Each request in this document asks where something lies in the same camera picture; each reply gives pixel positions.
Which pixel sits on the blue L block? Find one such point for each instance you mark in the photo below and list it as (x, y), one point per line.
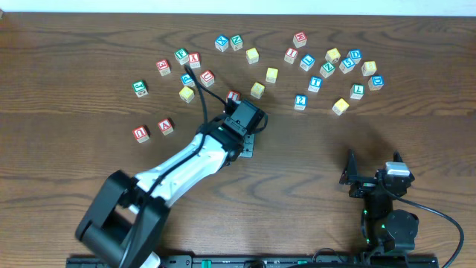
(307, 62)

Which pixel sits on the yellow block with ball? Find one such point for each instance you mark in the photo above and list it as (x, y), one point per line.
(333, 55)

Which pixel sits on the yellow K block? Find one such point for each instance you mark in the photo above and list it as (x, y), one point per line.
(340, 106)

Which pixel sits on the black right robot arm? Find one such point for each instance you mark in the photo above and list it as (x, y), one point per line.
(386, 229)

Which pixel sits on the red I block lower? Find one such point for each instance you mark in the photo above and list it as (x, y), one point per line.
(233, 95)

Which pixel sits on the blue D block right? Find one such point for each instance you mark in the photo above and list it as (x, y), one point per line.
(376, 82)

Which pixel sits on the blue 5 block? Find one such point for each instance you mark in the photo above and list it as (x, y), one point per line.
(346, 65)

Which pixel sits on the green J block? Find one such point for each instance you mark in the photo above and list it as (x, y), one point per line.
(140, 88)

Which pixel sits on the green 7 block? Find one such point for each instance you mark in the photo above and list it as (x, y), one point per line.
(357, 92)

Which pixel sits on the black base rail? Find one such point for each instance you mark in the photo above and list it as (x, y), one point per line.
(186, 261)

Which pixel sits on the red U block upper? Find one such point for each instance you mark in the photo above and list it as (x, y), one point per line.
(207, 78)

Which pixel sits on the red Y block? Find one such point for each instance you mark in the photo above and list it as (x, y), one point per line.
(194, 60)

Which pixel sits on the green F block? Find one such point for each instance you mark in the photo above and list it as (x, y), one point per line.
(182, 56)

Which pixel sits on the red u block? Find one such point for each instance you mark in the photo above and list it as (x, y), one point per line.
(141, 134)
(207, 78)

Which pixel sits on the blue 2 block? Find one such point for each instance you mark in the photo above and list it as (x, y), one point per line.
(300, 102)

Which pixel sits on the blue d block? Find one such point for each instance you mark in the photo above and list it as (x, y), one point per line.
(376, 82)
(354, 55)

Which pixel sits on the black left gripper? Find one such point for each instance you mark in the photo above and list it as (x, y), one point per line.
(248, 144)

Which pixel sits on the red block far left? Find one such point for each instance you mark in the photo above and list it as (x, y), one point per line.
(163, 67)

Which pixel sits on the red U block lower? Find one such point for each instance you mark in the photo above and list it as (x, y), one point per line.
(141, 134)

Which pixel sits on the red I block upper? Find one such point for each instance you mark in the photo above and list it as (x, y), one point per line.
(290, 55)

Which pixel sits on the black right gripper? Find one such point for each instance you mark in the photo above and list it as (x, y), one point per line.
(365, 184)

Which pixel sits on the yellow G block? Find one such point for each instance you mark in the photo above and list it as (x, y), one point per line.
(187, 94)

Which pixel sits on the green N block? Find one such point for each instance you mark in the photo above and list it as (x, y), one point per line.
(236, 42)

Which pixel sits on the blue X block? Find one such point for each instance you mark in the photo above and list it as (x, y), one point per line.
(221, 43)

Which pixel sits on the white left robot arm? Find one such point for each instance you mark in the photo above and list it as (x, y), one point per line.
(124, 222)

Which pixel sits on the yellow 8 block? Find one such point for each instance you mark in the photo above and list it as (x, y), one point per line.
(368, 68)

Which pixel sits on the red i block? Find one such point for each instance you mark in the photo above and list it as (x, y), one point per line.
(233, 95)
(290, 55)

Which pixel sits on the blue T block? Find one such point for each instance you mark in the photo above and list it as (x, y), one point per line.
(315, 84)

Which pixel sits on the red A block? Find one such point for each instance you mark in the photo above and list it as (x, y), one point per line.
(165, 126)

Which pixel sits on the blue P block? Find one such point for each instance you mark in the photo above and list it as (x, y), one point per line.
(187, 80)

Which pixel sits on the green Z block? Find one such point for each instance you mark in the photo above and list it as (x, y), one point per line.
(327, 69)

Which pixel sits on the blue D block far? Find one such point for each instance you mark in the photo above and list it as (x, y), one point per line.
(354, 55)

